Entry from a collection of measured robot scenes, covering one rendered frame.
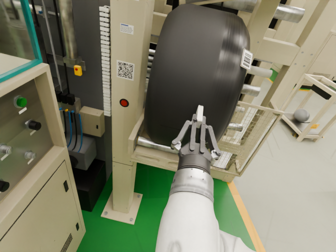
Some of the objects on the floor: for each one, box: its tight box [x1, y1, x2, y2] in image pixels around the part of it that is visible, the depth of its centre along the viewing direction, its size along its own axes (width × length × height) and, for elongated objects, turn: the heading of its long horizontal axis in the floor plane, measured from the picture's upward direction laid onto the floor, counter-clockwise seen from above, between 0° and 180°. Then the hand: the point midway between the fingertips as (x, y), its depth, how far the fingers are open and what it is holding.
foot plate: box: [101, 190, 143, 225], centre depth 158 cm, size 27×27×2 cm
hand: (199, 116), depth 56 cm, fingers closed
